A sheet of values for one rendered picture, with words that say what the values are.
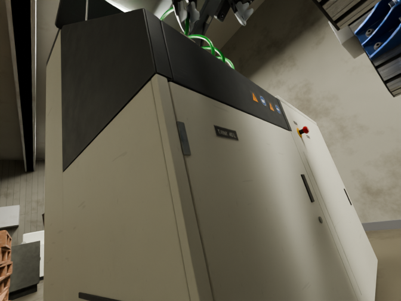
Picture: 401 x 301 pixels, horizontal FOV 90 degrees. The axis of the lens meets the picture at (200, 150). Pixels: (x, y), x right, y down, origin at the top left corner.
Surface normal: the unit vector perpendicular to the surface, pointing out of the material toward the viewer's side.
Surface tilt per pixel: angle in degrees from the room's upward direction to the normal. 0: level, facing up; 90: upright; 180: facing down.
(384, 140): 90
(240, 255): 90
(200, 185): 90
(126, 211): 90
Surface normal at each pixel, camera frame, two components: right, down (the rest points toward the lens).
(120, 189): -0.68, -0.07
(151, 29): 0.70, -0.37
